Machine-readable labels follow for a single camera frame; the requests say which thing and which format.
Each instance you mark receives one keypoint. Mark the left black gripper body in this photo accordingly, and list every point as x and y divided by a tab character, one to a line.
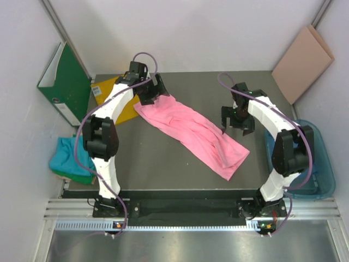
148	91

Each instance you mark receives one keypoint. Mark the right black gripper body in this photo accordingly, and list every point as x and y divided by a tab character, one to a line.
238	119

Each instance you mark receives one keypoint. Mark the pink t shirt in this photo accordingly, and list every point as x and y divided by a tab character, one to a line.
199	135

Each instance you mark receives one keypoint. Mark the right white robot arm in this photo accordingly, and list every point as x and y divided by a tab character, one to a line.
293	144

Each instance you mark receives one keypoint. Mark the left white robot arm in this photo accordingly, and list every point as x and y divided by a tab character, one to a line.
99	134

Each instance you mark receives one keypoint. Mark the blue t shirt in bin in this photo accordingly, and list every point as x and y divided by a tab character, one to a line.
270	142

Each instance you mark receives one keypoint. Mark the yellow padded envelope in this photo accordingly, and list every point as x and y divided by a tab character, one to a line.
101	90

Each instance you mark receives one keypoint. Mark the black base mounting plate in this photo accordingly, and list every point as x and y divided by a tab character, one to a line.
186	208

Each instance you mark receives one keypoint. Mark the beige paper folder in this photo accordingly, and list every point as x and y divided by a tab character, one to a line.
302	64

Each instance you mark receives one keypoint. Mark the teal plastic bin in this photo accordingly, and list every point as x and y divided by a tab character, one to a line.
322	183

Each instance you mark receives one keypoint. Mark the teal folded t shirt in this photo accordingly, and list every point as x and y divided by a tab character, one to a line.
64	160

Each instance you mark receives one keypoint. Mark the green folded t shirt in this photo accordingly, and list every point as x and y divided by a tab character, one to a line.
75	178

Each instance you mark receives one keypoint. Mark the green ring binder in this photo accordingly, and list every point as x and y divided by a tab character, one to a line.
65	85

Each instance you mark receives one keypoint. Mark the grey slotted cable duct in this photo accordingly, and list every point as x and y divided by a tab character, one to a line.
115	226

